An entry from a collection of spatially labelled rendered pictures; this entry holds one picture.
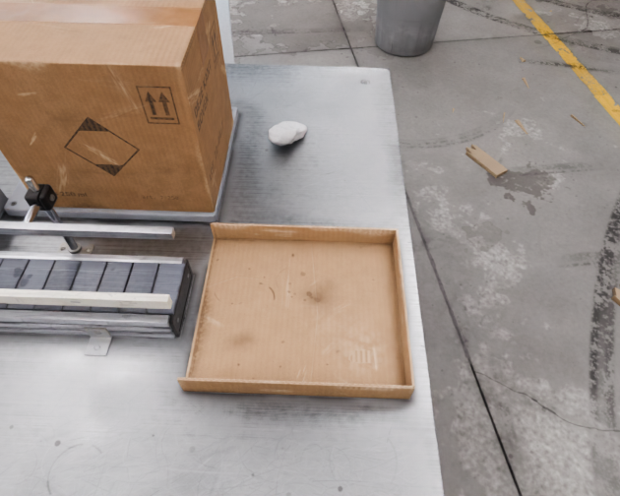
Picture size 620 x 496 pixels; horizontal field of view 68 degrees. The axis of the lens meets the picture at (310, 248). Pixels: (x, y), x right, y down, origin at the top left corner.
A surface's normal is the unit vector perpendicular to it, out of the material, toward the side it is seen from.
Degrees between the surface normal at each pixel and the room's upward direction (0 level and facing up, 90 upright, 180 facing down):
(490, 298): 0
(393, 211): 0
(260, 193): 0
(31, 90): 90
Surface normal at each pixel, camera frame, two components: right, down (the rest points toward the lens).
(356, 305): 0.01, -0.60
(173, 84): -0.04, 0.80
